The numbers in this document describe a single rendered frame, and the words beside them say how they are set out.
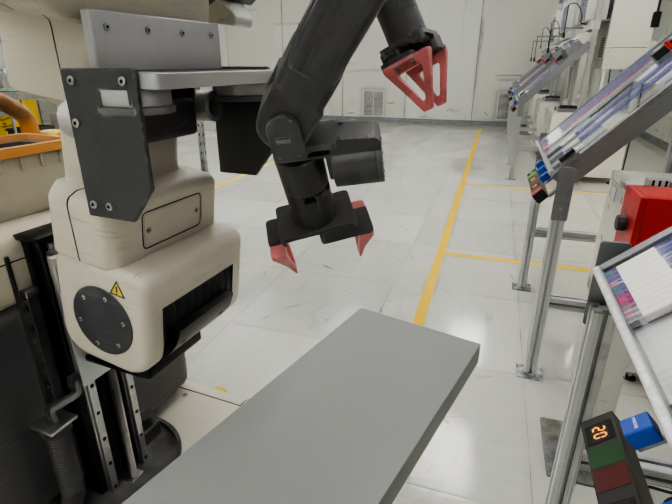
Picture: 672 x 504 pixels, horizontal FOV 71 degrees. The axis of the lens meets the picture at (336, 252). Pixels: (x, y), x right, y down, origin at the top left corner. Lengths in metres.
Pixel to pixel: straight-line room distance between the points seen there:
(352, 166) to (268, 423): 0.36
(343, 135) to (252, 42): 9.57
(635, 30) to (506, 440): 3.97
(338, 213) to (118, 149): 0.27
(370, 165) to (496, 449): 1.17
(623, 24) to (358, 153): 4.48
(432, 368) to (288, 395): 0.23
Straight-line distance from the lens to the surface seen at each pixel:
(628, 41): 4.94
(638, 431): 0.59
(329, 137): 0.53
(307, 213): 0.58
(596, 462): 0.62
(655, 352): 0.69
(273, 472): 0.62
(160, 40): 0.66
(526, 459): 1.56
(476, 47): 8.96
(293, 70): 0.47
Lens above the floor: 1.05
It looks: 22 degrees down
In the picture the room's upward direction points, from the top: straight up
